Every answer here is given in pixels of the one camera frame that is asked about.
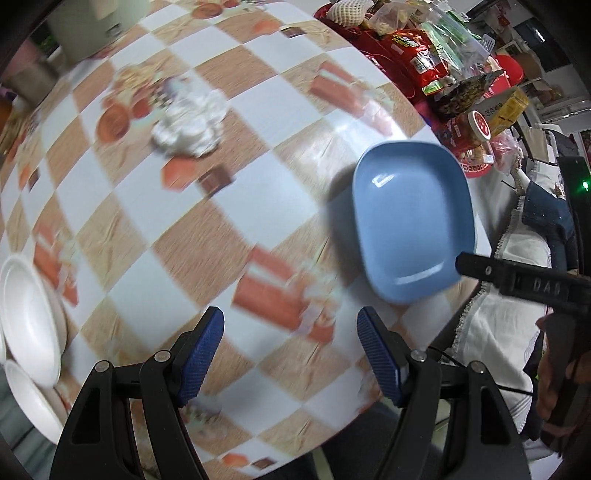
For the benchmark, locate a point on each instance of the white foam plate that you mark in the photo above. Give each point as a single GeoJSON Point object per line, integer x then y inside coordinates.
{"type": "Point", "coordinates": [32, 406]}
{"type": "Point", "coordinates": [27, 318]}

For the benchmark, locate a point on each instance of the pink plastic bag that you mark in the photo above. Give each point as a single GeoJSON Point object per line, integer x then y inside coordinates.
{"type": "Point", "coordinates": [505, 147]}

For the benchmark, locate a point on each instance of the white foam fruit net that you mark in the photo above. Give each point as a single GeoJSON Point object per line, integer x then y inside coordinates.
{"type": "Point", "coordinates": [346, 10]}

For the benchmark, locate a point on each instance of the red and white round lid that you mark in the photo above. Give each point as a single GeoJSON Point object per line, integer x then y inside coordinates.
{"type": "Point", "coordinates": [480, 124]}

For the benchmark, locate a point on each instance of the brown cardboard box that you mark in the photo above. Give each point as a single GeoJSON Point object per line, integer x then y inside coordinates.
{"type": "Point", "coordinates": [538, 69]}

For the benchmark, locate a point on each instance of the metal pot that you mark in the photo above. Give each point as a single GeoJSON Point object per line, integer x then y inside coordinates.
{"type": "Point", "coordinates": [32, 83]}

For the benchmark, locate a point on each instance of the dark blue garment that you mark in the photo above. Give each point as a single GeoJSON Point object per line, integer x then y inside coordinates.
{"type": "Point", "coordinates": [549, 217]}

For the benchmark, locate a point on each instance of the green packets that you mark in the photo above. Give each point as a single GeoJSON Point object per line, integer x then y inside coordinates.
{"type": "Point", "coordinates": [452, 41]}

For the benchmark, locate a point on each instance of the red snack bag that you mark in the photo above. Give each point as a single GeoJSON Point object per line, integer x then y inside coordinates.
{"type": "Point", "coordinates": [415, 55]}

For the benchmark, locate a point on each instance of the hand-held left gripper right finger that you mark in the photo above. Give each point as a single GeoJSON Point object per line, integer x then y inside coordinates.
{"type": "Point", "coordinates": [378, 360]}

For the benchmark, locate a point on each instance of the clear snack bag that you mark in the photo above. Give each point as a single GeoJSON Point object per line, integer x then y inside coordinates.
{"type": "Point", "coordinates": [392, 16]}

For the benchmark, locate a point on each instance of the white lace cloth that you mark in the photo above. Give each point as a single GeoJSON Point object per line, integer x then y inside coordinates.
{"type": "Point", "coordinates": [503, 314]}

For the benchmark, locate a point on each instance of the yellow cardboard box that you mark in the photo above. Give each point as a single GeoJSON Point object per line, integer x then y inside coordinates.
{"type": "Point", "coordinates": [508, 110]}

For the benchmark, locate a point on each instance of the pineapple print bag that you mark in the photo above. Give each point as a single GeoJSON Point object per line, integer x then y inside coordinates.
{"type": "Point", "coordinates": [466, 94]}

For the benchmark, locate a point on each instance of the blue rectangular plate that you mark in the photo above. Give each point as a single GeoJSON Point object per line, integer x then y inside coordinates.
{"type": "Point", "coordinates": [406, 207]}

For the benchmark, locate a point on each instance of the checkered printed tablecloth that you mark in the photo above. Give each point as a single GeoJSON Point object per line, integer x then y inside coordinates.
{"type": "Point", "coordinates": [295, 138]}

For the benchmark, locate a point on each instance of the red plastic stool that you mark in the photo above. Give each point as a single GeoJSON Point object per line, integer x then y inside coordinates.
{"type": "Point", "coordinates": [510, 67]}

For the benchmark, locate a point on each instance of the red snack tray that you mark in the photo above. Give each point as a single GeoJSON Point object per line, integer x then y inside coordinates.
{"type": "Point", "coordinates": [478, 170]}

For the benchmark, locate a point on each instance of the crumpled white tissue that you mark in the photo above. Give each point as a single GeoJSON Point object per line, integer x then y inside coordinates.
{"type": "Point", "coordinates": [189, 124]}

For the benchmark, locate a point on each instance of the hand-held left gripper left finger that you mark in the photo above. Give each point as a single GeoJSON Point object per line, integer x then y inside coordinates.
{"type": "Point", "coordinates": [203, 360]}

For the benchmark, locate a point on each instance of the pale green rice cooker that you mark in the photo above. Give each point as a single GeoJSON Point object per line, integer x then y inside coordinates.
{"type": "Point", "coordinates": [87, 27]}

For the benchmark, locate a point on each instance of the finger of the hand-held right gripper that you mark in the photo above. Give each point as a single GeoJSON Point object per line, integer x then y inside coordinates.
{"type": "Point", "coordinates": [485, 270]}

